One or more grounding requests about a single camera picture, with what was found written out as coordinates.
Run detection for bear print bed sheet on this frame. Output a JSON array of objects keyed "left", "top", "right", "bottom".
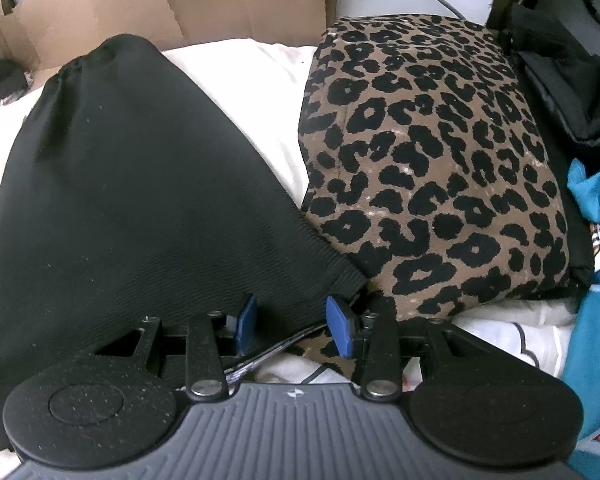
[{"left": 0, "top": 40, "right": 578, "bottom": 480}]

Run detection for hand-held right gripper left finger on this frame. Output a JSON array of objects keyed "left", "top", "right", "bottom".
[{"left": 95, "top": 295, "right": 257, "bottom": 403}]

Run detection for flattened cardboard sheet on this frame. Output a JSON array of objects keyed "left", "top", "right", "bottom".
[{"left": 0, "top": 0, "right": 338, "bottom": 73}]

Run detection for black shorts with patterned lining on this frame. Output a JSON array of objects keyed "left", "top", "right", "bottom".
[{"left": 0, "top": 34, "right": 368, "bottom": 453}]

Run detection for black bag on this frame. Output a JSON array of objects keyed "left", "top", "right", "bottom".
[{"left": 500, "top": 0, "right": 600, "bottom": 151}]

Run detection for black cloth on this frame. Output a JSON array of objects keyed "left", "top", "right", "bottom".
[{"left": 0, "top": 67, "right": 29, "bottom": 104}]

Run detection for teal garment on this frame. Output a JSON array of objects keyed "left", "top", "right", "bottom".
[{"left": 562, "top": 152, "right": 600, "bottom": 461}]

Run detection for leopard print garment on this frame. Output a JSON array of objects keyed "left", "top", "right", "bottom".
[{"left": 297, "top": 14, "right": 593, "bottom": 381}]

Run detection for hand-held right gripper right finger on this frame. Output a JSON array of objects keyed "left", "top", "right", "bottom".
[{"left": 326, "top": 295, "right": 486, "bottom": 403}]

